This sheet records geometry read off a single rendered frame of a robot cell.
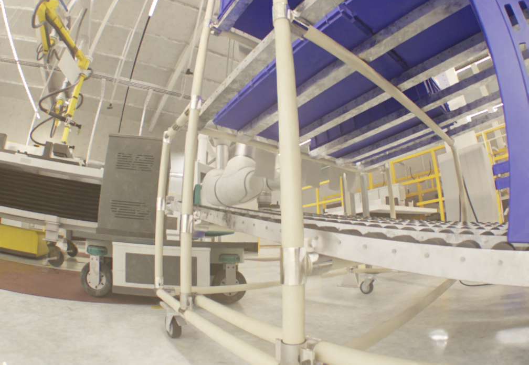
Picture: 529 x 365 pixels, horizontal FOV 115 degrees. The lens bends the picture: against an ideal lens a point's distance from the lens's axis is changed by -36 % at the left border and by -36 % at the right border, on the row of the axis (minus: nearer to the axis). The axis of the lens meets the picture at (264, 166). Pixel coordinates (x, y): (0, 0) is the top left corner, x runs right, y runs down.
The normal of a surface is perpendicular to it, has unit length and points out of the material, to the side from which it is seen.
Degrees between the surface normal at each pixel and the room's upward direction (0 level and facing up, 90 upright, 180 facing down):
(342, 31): 177
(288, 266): 90
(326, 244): 90
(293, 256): 90
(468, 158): 90
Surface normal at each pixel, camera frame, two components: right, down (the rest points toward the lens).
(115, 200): 0.32, -0.28
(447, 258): -0.81, -0.16
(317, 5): 0.04, 0.94
